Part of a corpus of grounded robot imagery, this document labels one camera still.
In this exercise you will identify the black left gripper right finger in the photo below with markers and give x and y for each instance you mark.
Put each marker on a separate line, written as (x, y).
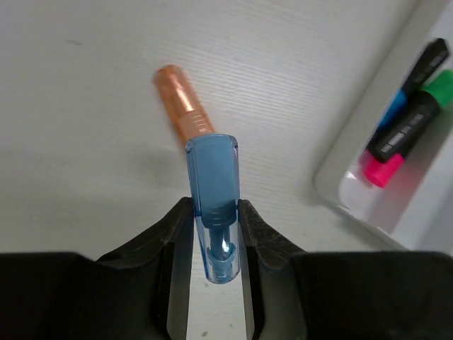
(289, 293)

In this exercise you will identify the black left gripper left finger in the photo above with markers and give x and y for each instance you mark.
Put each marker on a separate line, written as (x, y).
(138, 291)

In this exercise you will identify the blue translucent eraser case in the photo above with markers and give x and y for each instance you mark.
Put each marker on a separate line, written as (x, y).
(213, 172)

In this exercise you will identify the orange translucent eraser case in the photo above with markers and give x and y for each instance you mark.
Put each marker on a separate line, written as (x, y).
(182, 104)

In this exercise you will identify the black highlighter green cap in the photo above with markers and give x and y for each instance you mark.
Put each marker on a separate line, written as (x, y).
(423, 106)

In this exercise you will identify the black highlighter blue cap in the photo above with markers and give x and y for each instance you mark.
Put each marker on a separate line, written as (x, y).
(431, 59)

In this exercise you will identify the black highlighter pink cap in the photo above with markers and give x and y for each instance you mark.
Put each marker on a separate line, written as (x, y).
(377, 173)

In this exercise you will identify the white divided organizer tray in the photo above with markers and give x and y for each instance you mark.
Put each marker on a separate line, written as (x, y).
(414, 210)

